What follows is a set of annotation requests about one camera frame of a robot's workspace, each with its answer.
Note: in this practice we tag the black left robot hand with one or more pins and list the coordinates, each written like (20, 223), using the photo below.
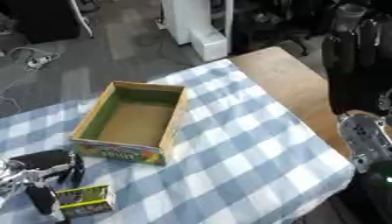
(45, 159)

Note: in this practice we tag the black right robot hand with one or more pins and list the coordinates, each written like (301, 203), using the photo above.
(357, 73)

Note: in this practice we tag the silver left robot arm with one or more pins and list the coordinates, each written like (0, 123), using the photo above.
(7, 182)

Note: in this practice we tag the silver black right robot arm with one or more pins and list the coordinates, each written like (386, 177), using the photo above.
(365, 137)

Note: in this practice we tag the tan cardboard box green inside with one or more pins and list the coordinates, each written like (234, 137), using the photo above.
(137, 124)

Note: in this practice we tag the small green yellow carton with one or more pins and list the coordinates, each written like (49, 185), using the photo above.
(84, 201)

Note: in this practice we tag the dark furniture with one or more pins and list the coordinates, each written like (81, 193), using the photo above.
(275, 23)

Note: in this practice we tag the black chair with white leg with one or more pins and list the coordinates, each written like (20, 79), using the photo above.
(43, 20)

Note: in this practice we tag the white cabinet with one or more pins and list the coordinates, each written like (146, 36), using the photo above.
(196, 26)

